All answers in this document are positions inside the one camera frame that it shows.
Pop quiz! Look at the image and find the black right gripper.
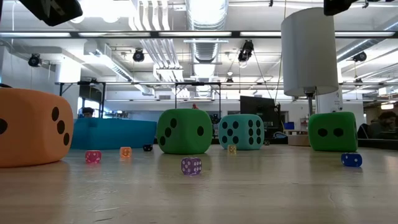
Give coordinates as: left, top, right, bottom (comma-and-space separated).
323, 0, 359, 17

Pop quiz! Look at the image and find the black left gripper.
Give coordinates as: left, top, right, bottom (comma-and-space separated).
18, 0, 84, 27

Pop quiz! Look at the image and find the large orange foam die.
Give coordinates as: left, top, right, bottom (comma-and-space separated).
0, 87, 75, 168

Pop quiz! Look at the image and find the large green foam die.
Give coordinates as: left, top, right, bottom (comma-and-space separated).
156, 108, 214, 155
308, 111, 359, 153

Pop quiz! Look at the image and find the blue plastic bin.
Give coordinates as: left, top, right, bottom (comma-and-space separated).
70, 118, 158, 151

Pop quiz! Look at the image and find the small pink die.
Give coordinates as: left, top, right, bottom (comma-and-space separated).
85, 150, 103, 164

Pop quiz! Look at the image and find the large teal foam die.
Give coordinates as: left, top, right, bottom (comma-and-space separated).
218, 113, 266, 151

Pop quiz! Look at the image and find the black ceiling spotlight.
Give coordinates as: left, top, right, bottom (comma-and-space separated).
353, 51, 368, 63
27, 53, 42, 68
132, 49, 146, 63

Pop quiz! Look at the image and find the white cylindrical lamp shade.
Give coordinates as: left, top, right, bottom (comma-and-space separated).
280, 7, 340, 97

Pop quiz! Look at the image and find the metal lamp pole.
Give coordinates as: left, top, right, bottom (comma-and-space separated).
304, 88, 317, 118

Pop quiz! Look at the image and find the large black monitor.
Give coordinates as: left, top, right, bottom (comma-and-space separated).
239, 95, 277, 133

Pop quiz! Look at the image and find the round wooden lamp base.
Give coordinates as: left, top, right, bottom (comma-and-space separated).
287, 134, 311, 147

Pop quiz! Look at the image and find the small blue die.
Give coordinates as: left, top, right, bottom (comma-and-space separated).
341, 152, 363, 168

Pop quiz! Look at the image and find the small purple die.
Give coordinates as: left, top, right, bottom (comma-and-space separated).
181, 157, 202, 176

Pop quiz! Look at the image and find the black hanging overhead camera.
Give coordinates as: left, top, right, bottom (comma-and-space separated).
237, 39, 255, 63

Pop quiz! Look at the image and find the black overhead frame beam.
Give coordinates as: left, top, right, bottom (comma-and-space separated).
0, 30, 398, 39

